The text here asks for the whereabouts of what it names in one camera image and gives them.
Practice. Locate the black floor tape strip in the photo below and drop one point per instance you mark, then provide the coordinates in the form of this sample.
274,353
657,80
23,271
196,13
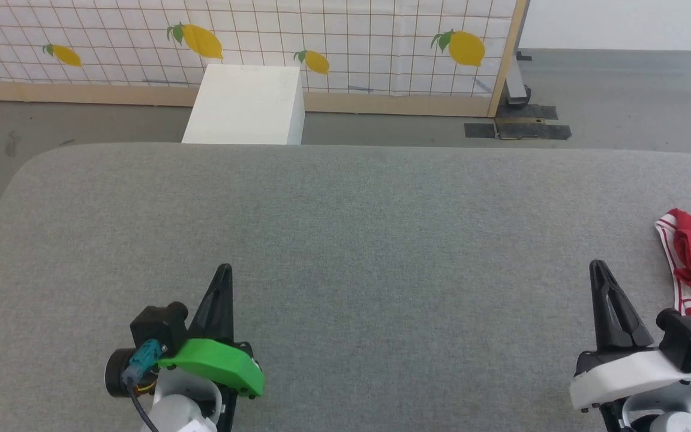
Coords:
478,131

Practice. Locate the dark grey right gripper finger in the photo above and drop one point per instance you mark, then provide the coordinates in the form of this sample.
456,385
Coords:
604,330
633,330

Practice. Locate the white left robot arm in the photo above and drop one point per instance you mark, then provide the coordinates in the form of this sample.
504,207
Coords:
180,411

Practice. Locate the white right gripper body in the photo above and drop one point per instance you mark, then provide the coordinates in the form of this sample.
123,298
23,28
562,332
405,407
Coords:
627,375

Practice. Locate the white rectangular box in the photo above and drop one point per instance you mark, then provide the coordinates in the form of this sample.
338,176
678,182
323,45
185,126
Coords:
243,105

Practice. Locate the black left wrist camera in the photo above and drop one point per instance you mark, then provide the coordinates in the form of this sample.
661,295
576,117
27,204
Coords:
156,327

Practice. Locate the lemon print partition screen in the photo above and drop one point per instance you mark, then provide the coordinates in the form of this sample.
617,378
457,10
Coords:
369,48

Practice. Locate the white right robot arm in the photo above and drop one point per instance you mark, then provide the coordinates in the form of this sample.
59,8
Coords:
663,411

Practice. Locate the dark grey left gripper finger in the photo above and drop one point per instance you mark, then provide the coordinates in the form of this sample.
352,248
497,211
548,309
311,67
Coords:
209,318
227,318

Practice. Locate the grey fabric sofa seat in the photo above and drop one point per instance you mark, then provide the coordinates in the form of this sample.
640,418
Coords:
381,252

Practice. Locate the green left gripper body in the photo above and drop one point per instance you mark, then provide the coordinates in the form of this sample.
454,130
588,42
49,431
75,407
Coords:
219,360

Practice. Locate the grey metal screen foot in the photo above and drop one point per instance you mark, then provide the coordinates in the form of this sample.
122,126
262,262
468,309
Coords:
516,84

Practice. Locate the black floor tape patch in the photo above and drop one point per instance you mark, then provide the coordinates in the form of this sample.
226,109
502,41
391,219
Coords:
528,112

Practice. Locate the brass floor plate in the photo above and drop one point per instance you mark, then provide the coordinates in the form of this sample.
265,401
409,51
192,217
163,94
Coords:
519,129

